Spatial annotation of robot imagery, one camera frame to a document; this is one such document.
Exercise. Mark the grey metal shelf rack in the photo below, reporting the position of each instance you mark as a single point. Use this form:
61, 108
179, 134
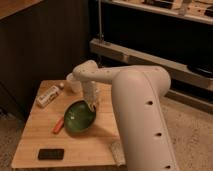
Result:
184, 48

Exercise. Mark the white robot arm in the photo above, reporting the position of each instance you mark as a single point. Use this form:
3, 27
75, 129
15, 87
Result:
135, 93

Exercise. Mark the vertical metal pole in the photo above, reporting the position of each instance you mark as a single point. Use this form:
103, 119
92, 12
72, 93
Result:
101, 36

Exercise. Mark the white plastic bottle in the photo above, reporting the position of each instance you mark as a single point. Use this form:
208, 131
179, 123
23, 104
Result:
49, 95

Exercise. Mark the green ceramic bowl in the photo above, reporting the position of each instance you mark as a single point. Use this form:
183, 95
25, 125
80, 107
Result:
78, 117

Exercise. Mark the black rectangular phone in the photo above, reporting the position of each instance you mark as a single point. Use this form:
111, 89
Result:
51, 154

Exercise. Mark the grey cloth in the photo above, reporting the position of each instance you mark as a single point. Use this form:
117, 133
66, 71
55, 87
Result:
117, 152

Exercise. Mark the clear plastic cup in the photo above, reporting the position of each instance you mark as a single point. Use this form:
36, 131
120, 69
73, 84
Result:
73, 83

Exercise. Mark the orange carrot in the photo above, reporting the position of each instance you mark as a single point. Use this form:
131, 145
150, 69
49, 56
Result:
58, 126

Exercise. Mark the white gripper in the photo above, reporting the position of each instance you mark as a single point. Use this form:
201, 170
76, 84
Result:
90, 94

